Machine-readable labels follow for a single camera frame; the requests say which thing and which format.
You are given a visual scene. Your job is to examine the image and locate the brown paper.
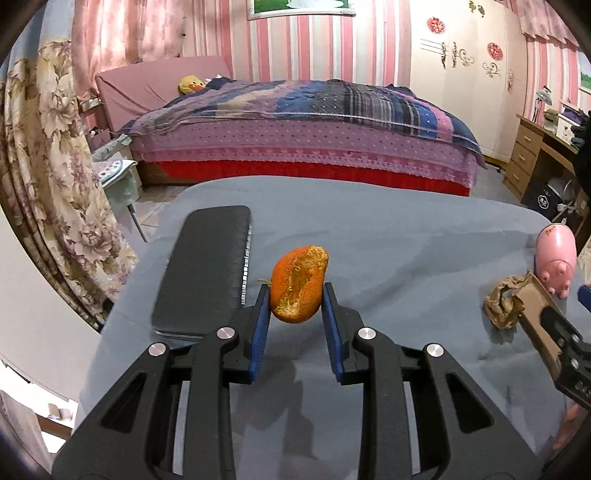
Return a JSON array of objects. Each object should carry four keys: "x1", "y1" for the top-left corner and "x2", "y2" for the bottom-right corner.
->
[{"x1": 483, "y1": 271, "x2": 532, "y2": 331}]

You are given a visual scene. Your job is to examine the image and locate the person right hand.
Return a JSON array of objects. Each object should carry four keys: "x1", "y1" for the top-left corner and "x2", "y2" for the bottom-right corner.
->
[{"x1": 552, "y1": 404, "x2": 588, "y2": 454}]

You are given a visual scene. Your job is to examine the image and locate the pink pig mug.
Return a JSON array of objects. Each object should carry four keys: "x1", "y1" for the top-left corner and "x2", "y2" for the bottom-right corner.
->
[{"x1": 535, "y1": 223, "x2": 577, "y2": 299}]

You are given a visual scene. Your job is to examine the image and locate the black box under desk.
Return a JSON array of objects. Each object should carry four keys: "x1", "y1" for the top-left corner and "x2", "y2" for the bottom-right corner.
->
[{"x1": 523, "y1": 177, "x2": 573, "y2": 220}]

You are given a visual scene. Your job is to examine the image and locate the wooden desk with drawers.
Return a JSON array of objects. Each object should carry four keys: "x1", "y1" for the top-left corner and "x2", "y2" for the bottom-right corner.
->
[{"x1": 503, "y1": 115, "x2": 580, "y2": 223}]

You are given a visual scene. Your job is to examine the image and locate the desk lamp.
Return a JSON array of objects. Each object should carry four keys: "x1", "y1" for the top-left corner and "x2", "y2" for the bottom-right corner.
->
[{"x1": 532, "y1": 85, "x2": 553, "y2": 125}]

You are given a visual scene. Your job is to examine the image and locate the floral curtain left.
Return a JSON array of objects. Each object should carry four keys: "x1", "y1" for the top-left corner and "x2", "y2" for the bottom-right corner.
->
[{"x1": 1, "y1": 41, "x2": 137, "y2": 331}]

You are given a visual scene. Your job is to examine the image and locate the pink window curtain right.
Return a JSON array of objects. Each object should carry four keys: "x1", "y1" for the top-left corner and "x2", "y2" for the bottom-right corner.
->
[{"x1": 506, "y1": 0, "x2": 579, "y2": 47}]

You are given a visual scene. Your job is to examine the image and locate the pink window curtain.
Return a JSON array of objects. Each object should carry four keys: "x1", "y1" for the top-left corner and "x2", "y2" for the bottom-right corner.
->
[
  {"x1": 71, "y1": 0, "x2": 187, "y2": 100},
  {"x1": 506, "y1": 0, "x2": 579, "y2": 47}
]

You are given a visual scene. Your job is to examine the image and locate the white wardrobe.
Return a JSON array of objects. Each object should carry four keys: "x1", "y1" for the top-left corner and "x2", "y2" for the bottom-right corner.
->
[{"x1": 410, "y1": 0, "x2": 527, "y2": 162}]

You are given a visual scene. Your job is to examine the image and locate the bed with striped quilt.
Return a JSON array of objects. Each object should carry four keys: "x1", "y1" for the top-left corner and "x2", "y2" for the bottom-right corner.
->
[{"x1": 95, "y1": 56, "x2": 485, "y2": 196}]

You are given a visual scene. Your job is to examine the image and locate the yellow duck plush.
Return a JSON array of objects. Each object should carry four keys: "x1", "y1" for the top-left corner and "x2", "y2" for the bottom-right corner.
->
[{"x1": 178, "y1": 75, "x2": 206, "y2": 95}]

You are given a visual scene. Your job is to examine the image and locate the pink window curtain left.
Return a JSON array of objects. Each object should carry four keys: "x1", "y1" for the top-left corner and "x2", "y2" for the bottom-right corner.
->
[{"x1": 71, "y1": 0, "x2": 187, "y2": 100}]

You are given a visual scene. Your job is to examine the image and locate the framed wedding photo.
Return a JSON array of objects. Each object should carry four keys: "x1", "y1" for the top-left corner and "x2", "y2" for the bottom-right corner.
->
[{"x1": 247, "y1": 0, "x2": 355, "y2": 20}]

